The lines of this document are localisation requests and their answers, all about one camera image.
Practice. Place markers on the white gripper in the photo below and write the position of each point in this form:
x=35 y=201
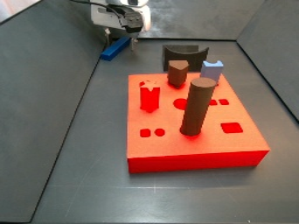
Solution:
x=126 y=15

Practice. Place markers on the blue rectangular block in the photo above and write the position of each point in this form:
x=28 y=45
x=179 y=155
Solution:
x=111 y=52

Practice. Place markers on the black curved fixture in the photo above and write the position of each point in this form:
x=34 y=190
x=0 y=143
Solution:
x=185 y=52

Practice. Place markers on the red peg board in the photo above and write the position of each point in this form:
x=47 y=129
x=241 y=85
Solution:
x=158 y=148

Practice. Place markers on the short brown prism peg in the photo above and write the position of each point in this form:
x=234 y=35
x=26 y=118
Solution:
x=178 y=70

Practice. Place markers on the red star peg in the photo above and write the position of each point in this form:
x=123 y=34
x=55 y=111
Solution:
x=150 y=96

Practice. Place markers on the light blue peg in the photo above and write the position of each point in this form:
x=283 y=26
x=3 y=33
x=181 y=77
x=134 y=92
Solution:
x=211 y=70

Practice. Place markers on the tall brown cylinder peg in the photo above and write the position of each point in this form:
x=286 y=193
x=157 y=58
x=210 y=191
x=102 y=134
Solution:
x=198 y=102

